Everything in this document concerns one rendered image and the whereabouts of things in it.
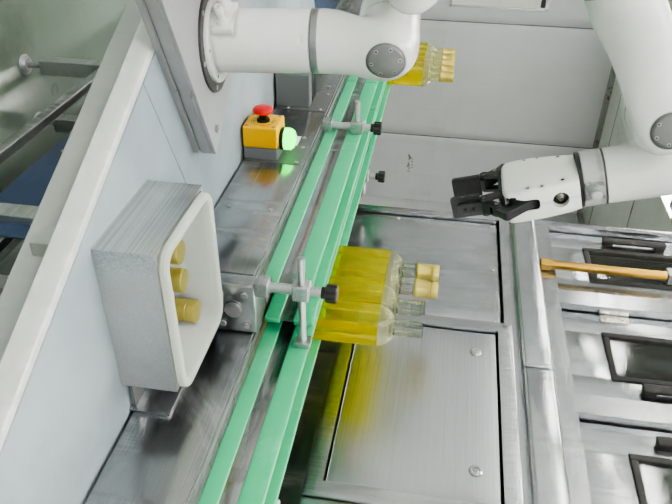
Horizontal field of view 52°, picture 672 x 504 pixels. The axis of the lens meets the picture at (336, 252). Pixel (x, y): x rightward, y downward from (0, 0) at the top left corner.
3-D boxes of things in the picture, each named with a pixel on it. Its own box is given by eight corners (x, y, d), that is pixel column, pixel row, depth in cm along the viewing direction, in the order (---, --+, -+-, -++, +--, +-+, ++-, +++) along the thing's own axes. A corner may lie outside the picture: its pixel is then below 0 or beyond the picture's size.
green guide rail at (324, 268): (264, 321, 114) (312, 327, 113) (264, 317, 113) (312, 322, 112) (382, 17, 256) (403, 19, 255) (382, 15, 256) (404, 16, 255)
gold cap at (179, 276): (147, 275, 93) (178, 278, 92) (156, 259, 96) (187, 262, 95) (151, 295, 95) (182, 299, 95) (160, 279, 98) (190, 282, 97)
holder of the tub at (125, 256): (128, 413, 96) (182, 420, 95) (90, 249, 81) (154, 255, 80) (172, 332, 110) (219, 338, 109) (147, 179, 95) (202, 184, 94)
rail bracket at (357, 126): (320, 133, 154) (380, 138, 152) (320, 101, 150) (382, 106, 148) (323, 126, 157) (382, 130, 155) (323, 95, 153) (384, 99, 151)
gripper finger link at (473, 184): (501, 193, 99) (454, 200, 101) (501, 182, 102) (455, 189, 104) (498, 173, 98) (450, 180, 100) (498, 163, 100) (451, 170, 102)
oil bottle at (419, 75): (364, 83, 224) (452, 89, 220) (364, 66, 221) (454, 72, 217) (366, 77, 229) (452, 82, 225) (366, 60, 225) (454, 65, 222)
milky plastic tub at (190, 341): (124, 388, 93) (186, 396, 92) (92, 250, 80) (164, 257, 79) (170, 307, 107) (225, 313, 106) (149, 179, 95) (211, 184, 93)
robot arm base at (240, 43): (190, 25, 96) (301, 26, 94) (205, -39, 102) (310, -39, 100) (215, 99, 110) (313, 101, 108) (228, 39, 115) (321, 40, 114)
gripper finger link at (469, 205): (503, 221, 93) (453, 228, 95) (502, 209, 96) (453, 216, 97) (500, 200, 91) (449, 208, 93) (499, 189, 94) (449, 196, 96)
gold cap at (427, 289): (412, 301, 129) (436, 303, 129) (414, 286, 127) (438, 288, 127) (414, 289, 132) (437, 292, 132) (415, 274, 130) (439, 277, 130)
